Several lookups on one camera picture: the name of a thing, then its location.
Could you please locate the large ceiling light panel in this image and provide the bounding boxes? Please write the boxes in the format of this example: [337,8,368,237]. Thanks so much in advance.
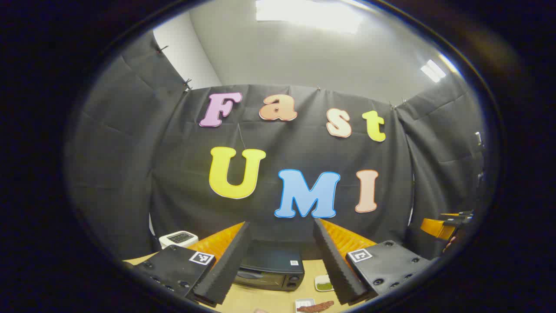
[255,0,364,34]

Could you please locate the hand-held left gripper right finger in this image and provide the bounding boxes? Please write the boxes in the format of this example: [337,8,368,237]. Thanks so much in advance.
[313,218,439,306]

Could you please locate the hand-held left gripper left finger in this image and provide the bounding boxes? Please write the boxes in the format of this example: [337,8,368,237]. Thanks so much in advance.
[130,221,253,306]

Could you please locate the brown meat piece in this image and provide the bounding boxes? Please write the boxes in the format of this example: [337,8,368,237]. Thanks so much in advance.
[297,300,335,313]

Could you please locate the black backdrop cloth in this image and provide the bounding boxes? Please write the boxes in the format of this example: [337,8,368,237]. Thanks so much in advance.
[65,30,487,261]

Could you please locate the white toaster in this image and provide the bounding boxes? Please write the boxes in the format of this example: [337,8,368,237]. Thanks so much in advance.
[159,231,199,250]

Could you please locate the black electric oven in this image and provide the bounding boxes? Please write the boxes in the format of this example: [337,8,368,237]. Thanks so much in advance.
[233,241,305,292]

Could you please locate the small ceiling light panel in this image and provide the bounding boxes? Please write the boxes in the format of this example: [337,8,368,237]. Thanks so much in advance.
[420,60,447,83]

